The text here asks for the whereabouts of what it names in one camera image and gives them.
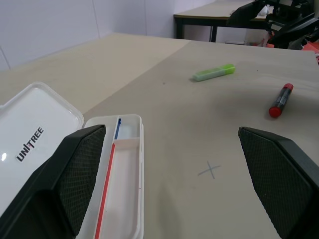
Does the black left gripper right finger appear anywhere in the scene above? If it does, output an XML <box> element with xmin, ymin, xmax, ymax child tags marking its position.
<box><xmin>238</xmin><ymin>126</ymin><xmax>319</xmax><ymax>239</ymax></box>

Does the orange plastic object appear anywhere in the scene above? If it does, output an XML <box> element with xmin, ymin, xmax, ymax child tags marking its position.
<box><xmin>266</xmin><ymin>31</ymin><xmax>319</xmax><ymax>54</ymax></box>

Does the beige table with black frame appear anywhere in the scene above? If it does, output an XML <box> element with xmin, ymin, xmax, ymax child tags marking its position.
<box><xmin>173</xmin><ymin>0</ymin><xmax>269</xmax><ymax>43</ymax></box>

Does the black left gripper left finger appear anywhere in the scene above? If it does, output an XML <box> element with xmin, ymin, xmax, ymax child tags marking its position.
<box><xmin>0</xmin><ymin>124</ymin><xmax>107</xmax><ymax>239</ymax></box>

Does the small white object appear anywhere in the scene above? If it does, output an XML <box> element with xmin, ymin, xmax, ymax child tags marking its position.
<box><xmin>258</xmin><ymin>4</ymin><xmax>270</xmax><ymax>17</ymax></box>

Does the black marker with red caps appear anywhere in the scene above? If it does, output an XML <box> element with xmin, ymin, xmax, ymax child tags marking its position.
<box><xmin>268</xmin><ymin>83</ymin><xmax>294</xmax><ymax>118</ymax></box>

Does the white rectangular box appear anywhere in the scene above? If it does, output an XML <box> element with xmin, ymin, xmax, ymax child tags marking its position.
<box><xmin>0</xmin><ymin>81</ymin><xmax>145</xmax><ymax>239</ymax></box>

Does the blue pen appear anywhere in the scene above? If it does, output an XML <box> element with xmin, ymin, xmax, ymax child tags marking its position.
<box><xmin>114</xmin><ymin>117</ymin><xmax>123</xmax><ymax>140</ymax></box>

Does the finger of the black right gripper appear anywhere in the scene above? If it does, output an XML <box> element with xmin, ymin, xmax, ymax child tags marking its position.
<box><xmin>270</xmin><ymin>13</ymin><xmax>317</xmax><ymax>48</ymax></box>
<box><xmin>226</xmin><ymin>0</ymin><xmax>274</xmax><ymax>25</ymax></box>

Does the green highlighter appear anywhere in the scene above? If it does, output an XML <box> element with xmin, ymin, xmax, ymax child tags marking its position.
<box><xmin>191</xmin><ymin>63</ymin><xmax>236</xmax><ymax>82</ymax></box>

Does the red pen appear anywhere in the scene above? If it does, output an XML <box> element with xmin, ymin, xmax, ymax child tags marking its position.
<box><xmin>93</xmin><ymin>143</ymin><xmax>116</xmax><ymax>239</ymax></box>

